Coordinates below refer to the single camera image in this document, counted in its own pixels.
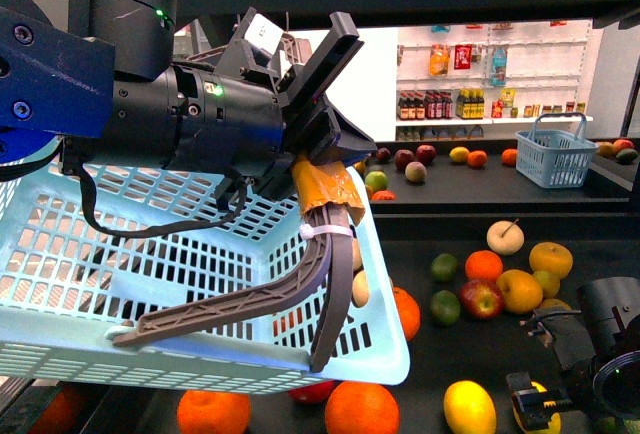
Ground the orange near centre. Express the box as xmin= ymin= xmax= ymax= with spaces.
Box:
xmin=464 ymin=250 xmax=504 ymax=282

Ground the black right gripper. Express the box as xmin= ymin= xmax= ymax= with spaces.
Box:
xmin=506 ymin=307 xmax=595 ymax=430

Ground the black metal display shelf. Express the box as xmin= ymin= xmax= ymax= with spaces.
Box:
xmin=174 ymin=0 xmax=640 ymax=434

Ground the orange front left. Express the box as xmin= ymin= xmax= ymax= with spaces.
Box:
xmin=176 ymin=390 xmax=251 ymax=434

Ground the yellow apple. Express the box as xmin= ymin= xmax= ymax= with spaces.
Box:
xmin=496 ymin=269 xmax=543 ymax=314

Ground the small blue plastic basket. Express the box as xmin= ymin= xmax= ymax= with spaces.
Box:
xmin=515 ymin=112 xmax=598 ymax=189

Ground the green apple far shelf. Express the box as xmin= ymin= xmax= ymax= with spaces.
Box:
xmin=365 ymin=170 xmax=388 ymax=193

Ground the green lime lower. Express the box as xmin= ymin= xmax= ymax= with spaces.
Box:
xmin=430 ymin=290 xmax=461 ymax=327

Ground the green lime upper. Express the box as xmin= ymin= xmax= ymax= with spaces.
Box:
xmin=430 ymin=253 xmax=459 ymax=283

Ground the dark red apple far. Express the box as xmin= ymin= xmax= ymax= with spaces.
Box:
xmin=415 ymin=144 xmax=437 ymax=166

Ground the yellow lemon far shelf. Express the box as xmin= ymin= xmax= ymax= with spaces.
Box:
xmin=449 ymin=147 xmax=470 ymax=164

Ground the red apple near shelf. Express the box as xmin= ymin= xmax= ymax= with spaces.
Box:
xmin=459 ymin=279 xmax=504 ymax=320

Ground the light teal plastic basket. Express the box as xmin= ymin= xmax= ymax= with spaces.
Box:
xmin=1 ymin=165 xmax=410 ymax=394

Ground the green lime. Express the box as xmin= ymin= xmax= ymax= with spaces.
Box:
xmin=430 ymin=253 xmax=459 ymax=283
xmin=430 ymin=290 xmax=461 ymax=327

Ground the yellow lemon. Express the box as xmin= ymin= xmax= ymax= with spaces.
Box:
xmin=512 ymin=380 xmax=563 ymax=434
xmin=443 ymin=380 xmax=497 ymax=434

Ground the golden yellow pear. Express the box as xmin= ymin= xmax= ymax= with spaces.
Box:
xmin=529 ymin=242 xmax=574 ymax=279

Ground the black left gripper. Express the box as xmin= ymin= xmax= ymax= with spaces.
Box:
xmin=102 ymin=12 xmax=376 ymax=199

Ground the white pegboard sauce shelf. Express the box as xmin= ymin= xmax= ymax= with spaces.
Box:
xmin=395 ymin=20 xmax=602 ymax=141

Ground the large orange front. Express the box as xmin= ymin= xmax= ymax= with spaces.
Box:
xmin=324 ymin=381 xmax=401 ymax=433

